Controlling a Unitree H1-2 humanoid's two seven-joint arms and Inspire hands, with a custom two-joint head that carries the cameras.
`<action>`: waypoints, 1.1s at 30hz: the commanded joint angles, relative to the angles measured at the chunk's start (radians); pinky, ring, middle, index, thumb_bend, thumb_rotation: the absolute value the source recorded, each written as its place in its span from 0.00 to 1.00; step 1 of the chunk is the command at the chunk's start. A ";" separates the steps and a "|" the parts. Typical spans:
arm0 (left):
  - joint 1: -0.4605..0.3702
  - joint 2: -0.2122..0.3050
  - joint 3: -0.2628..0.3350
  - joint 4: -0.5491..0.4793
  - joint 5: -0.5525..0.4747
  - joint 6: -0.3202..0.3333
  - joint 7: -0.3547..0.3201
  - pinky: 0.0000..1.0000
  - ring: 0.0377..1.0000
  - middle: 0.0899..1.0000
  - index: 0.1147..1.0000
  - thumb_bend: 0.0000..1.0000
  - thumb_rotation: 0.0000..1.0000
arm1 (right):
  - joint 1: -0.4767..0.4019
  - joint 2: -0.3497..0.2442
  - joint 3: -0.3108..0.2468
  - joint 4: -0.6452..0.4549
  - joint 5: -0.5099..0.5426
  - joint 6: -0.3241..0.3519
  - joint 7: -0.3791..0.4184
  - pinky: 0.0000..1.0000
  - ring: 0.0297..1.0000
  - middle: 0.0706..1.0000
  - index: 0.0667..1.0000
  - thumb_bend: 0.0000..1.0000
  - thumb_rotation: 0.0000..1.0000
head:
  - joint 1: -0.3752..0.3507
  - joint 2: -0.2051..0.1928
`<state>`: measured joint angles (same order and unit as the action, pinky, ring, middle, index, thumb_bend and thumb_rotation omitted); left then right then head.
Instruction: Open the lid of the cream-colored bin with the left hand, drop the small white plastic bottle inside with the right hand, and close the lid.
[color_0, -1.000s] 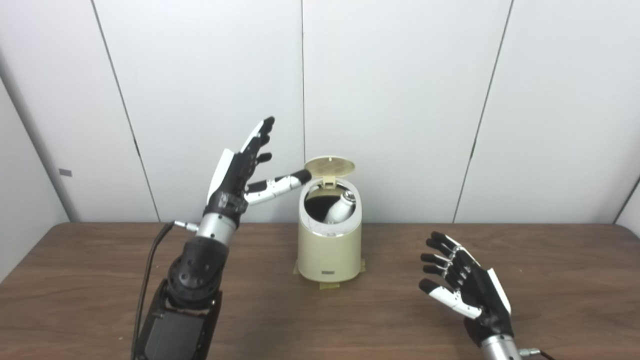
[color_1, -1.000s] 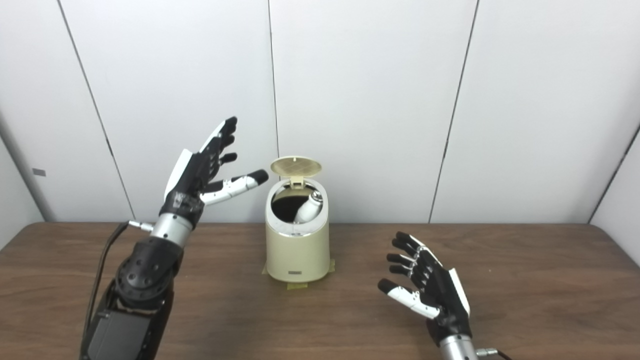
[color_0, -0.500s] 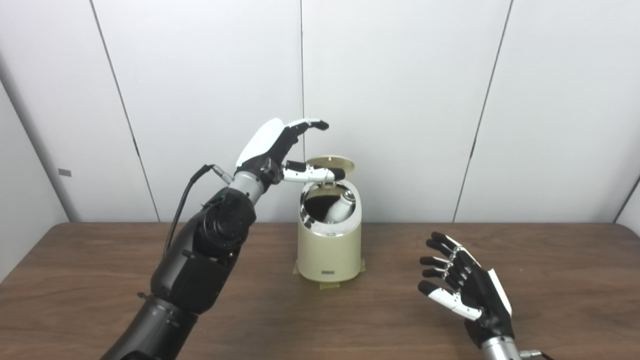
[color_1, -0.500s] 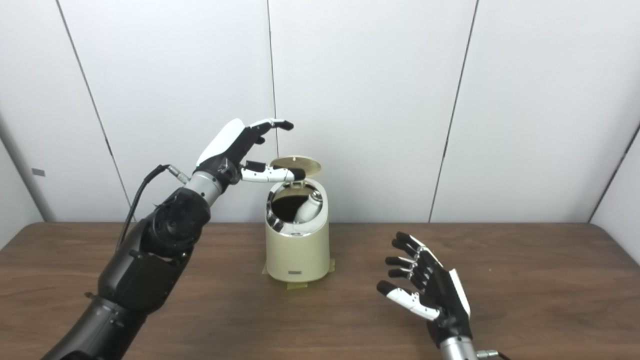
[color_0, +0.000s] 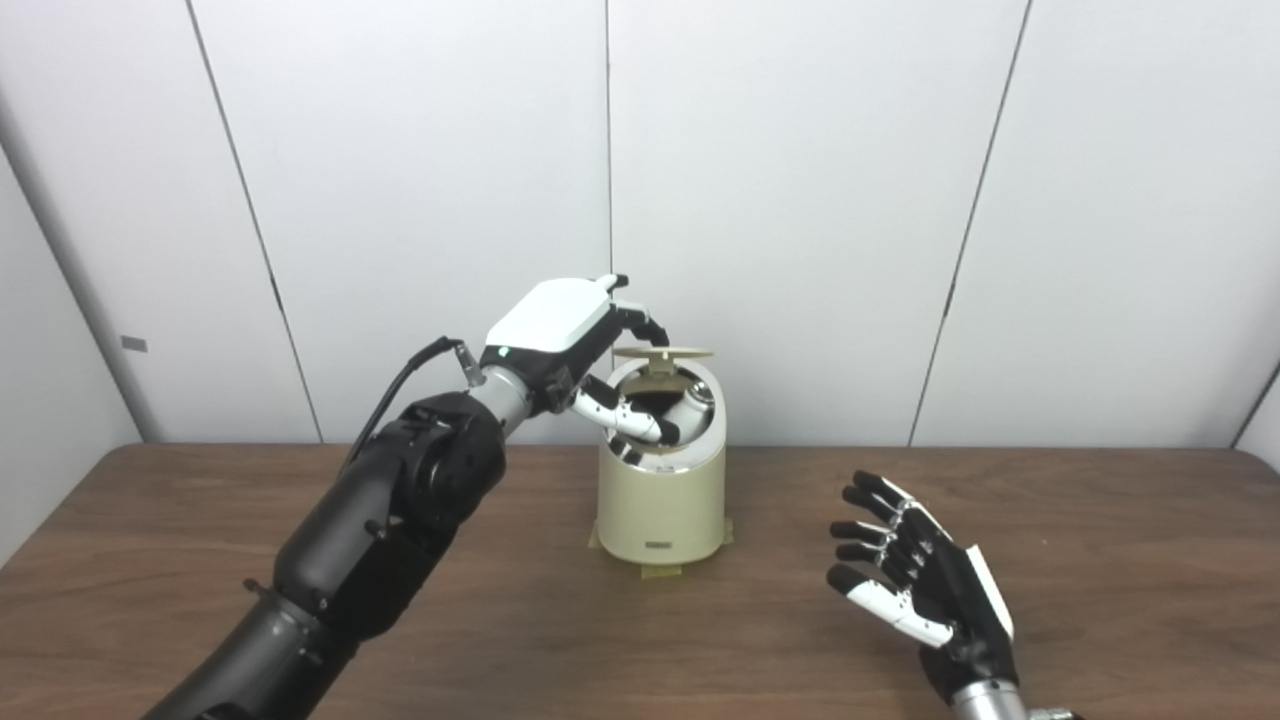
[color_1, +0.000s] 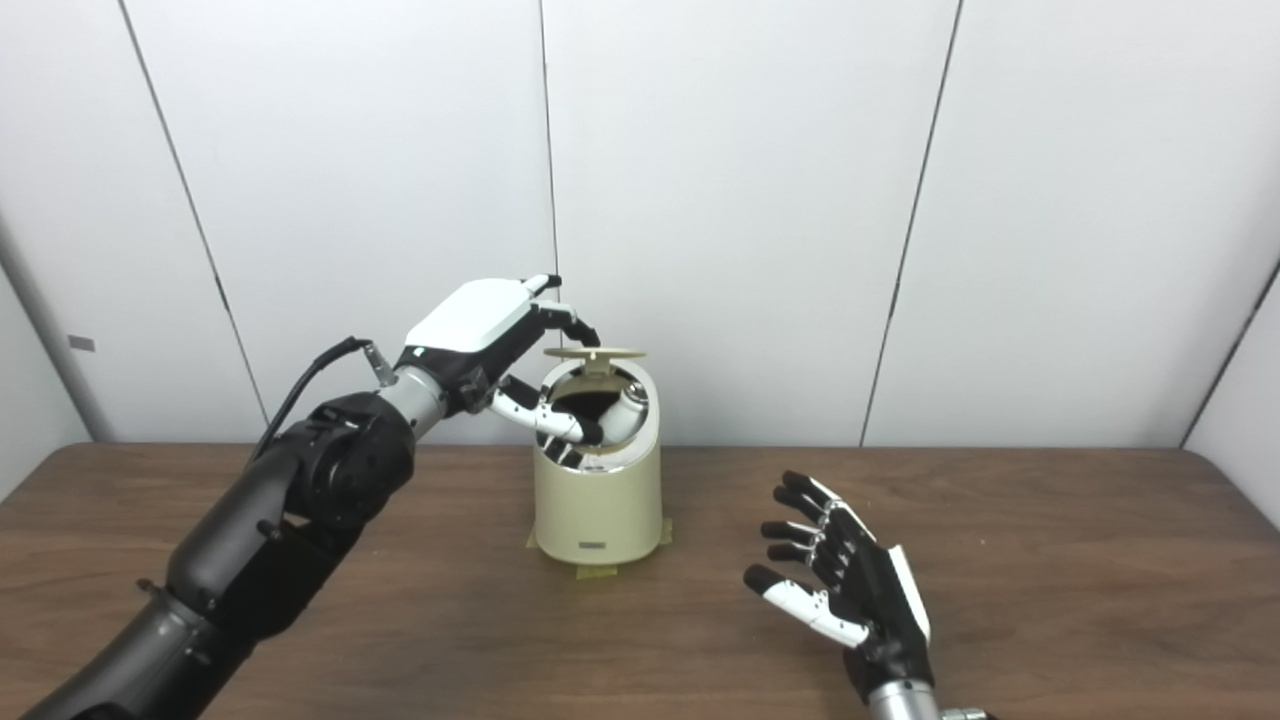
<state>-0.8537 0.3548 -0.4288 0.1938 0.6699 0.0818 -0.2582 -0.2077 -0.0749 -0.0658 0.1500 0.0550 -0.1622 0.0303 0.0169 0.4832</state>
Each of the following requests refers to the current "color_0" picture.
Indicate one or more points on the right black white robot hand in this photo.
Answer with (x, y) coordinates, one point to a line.
(950, 600)

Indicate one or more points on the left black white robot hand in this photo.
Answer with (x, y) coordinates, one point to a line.
(550, 320)

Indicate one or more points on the cream round bin lid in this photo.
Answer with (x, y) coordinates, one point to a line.
(665, 353)

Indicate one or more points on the small white plastic bottle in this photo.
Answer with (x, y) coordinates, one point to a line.
(695, 402)

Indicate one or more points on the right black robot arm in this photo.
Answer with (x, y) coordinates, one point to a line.
(990, 703)

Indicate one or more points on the cream-colored bin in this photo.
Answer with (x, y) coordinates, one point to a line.
(665, 510)

